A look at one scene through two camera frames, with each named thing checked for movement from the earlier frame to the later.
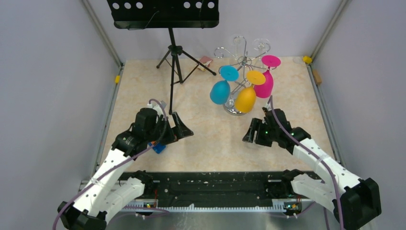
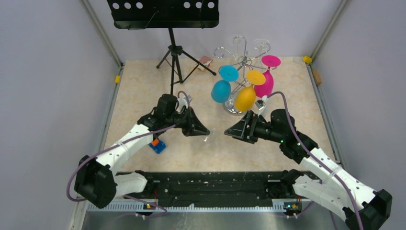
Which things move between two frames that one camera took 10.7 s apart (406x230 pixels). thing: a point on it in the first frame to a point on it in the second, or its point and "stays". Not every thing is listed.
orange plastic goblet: [245, 99] stays
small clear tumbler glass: [253, 145] to [211, 138]
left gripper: [180, 131] to [194, 126]
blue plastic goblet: [220, 91] stays
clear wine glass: [261, 44] stays
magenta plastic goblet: [265, 90] stays
